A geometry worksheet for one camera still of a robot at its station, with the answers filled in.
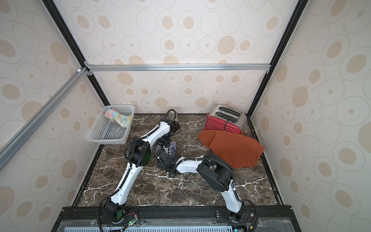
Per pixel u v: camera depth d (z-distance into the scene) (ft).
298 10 2.26
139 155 2.17
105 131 3.57
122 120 3.59
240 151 2.94
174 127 2.73
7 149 1.67
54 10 2.25
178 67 5.50
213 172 1.66
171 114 3.36
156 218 2.40
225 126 3.02
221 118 3.08
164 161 2.30
